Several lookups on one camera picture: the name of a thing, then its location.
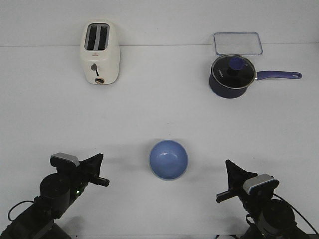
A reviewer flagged clear container blue rim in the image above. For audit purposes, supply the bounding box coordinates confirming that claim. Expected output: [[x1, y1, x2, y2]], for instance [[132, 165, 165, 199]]
[[213, 32, 263, 56]]

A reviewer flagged white toaster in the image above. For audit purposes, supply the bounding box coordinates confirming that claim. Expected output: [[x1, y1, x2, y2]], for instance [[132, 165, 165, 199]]
[[80, 19, 120, 85]]

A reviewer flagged dark blue saucepan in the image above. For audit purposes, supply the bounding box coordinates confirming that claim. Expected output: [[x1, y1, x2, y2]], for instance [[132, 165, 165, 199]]
[[208, 55, 303, 99]]

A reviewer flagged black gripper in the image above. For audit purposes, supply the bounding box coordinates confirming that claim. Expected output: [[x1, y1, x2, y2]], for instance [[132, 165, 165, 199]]
[[216, 159, 277, 219], [57, 153, 110, 199]]

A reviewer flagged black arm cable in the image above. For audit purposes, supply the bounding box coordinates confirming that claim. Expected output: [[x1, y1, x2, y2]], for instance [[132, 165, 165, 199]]
[[273, 193, 319, 235], [7, 200, 34, 222]]

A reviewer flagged blue bowl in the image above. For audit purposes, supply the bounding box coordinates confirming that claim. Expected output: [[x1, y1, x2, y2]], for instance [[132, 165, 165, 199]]
[[149, 140, 188, 181]]

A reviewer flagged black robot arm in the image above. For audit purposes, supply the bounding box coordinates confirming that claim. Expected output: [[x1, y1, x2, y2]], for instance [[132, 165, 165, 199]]
[[0, 152, 110, 239], [216, 159, 319, 239]]

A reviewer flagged green bowl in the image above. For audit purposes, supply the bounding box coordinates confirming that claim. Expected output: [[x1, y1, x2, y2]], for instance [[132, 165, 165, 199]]
[[150, 160, 174, 180]]

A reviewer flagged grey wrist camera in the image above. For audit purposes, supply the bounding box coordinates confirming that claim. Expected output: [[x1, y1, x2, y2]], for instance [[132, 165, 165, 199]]
[[50, 152, 80, 169], [243, 174, 279, 195]]

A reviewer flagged glass lid blue knob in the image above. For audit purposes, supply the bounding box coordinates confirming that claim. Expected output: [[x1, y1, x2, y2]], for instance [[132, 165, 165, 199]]
[[212, 55, 256, 89]]

